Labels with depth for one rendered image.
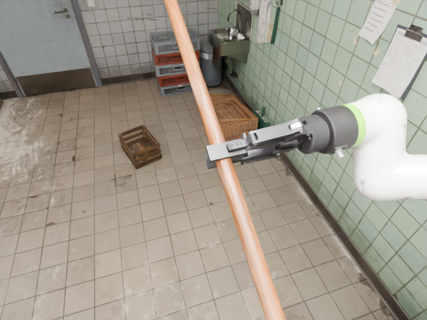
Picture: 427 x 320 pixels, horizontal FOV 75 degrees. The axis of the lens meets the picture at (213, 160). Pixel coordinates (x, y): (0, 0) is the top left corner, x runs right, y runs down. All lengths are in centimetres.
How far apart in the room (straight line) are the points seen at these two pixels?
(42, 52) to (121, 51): 99
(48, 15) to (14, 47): 62
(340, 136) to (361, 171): 13
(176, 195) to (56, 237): 105
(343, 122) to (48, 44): 415
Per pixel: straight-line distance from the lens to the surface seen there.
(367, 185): 68
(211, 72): 417
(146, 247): 241
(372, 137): 64
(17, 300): 258
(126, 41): 440
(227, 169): 50
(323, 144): 58
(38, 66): 460
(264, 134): 50
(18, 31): 447
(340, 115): 59
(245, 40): 346
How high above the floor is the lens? 205
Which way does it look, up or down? 43 degrees down
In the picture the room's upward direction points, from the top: straight up
